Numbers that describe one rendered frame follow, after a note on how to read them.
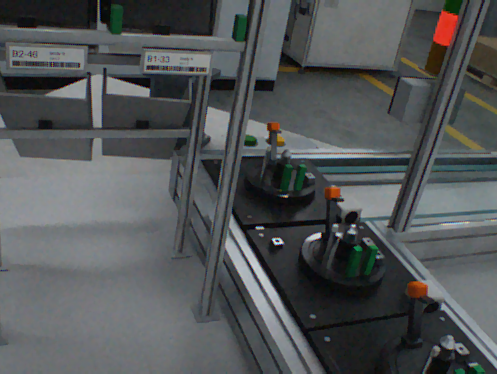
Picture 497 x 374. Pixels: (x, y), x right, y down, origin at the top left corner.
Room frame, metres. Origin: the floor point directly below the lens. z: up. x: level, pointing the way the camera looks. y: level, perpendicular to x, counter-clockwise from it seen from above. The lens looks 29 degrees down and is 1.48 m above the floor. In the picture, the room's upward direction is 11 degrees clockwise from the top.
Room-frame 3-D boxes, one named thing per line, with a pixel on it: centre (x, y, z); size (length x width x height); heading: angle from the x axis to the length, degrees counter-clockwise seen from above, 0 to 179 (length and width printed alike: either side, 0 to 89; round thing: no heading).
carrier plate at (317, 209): (0.96, -0.06, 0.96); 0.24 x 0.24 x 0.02; 25
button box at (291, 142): (1.19, -0.05, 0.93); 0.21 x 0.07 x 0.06; 115
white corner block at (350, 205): (0.92, -0.19, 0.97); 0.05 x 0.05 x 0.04; 25
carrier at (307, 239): (0.73, -0.17, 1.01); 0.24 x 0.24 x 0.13; 25
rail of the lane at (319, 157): (1.22, -0.25, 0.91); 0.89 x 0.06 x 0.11; 115
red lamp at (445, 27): (0.94, -0.29, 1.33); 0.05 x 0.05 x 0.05
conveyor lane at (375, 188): (1.07, -0.34, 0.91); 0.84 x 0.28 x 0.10; 115
